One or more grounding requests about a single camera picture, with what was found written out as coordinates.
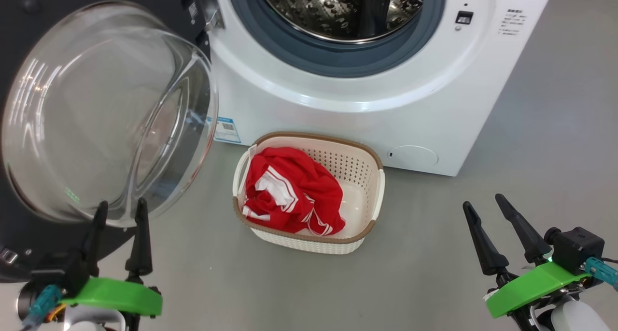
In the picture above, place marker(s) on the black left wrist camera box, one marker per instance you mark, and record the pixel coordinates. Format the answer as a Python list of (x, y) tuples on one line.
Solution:
[(58, 273)]

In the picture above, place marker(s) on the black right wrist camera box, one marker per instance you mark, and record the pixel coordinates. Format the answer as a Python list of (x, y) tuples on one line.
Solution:
[(577, 249)]

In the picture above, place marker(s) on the small printed text sticker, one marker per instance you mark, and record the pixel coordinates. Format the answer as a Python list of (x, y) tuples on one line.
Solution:
[(512, 22)]

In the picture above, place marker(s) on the grey rubber door gasket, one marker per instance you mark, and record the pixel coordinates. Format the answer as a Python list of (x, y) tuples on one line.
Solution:
[(338, 58)]

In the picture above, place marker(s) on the steel perforated washer drum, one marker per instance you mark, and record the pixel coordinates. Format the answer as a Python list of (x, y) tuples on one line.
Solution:
[(314, 7)]

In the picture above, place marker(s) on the round white filter cover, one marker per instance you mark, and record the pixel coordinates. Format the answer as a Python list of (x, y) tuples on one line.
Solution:
[(413, 156)]

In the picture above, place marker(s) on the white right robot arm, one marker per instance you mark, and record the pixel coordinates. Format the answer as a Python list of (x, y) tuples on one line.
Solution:
[(577, 319)]

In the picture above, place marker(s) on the cream perforated basket brown rim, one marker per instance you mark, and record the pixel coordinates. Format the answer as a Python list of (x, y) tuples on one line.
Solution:
[(359, 210)]

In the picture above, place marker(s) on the metal door hinge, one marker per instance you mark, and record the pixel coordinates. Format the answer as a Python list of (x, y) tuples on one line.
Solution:
[(210, 12)]

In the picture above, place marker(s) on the white front-load washing machine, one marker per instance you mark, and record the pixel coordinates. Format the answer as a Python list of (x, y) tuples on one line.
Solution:
[(386, 123)]

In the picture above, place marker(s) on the black round glass washer door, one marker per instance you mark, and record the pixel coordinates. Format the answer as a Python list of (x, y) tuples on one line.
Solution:
[(29, 41)]

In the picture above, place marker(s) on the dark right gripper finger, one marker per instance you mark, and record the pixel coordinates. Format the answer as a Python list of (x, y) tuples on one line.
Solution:
[(526, 234), (485, 249)]

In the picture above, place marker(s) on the blue energy label sticker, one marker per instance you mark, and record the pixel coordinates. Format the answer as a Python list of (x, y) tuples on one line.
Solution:
[(228, 130)]

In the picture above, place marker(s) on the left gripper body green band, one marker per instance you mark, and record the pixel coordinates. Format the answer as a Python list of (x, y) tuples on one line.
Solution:
[(120, 295)]

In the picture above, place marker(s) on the red garment with white stripes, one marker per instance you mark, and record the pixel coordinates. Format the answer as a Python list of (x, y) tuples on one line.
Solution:
[(309, 196)]

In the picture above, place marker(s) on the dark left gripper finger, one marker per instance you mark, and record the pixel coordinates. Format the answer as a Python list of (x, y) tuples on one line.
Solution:
[(94, 246), (140, 249)]

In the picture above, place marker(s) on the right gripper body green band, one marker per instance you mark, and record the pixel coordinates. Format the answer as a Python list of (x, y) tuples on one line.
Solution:
[(526, 285)]

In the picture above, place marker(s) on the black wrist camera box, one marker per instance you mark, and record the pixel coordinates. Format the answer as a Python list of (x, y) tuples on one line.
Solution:
[(58, 273), (577, 249)]

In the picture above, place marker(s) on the black door latch socket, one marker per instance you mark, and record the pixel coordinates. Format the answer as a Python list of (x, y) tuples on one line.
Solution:
[(464, 17)]

